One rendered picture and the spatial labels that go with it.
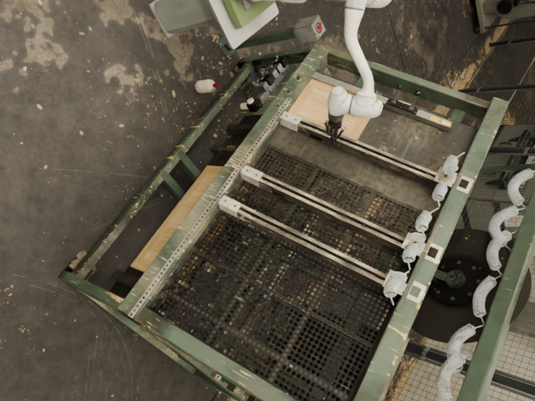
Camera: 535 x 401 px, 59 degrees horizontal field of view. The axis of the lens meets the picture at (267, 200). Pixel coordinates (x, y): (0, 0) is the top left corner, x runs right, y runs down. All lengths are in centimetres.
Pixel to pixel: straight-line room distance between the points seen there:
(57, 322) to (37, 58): 163
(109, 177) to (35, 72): 78
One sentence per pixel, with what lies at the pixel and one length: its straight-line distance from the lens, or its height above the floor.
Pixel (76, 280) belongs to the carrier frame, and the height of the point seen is 23.
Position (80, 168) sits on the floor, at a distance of 324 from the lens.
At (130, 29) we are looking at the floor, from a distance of 348.
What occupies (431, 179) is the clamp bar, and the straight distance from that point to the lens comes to 280.
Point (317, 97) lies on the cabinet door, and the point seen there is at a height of 98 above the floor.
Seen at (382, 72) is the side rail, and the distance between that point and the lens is 333.
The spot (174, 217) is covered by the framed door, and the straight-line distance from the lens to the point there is 323.
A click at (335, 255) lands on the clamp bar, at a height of 153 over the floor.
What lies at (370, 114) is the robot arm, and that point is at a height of 159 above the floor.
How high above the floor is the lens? 296
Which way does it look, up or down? 44 degrees down
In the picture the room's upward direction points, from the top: 98 degrees clockwise
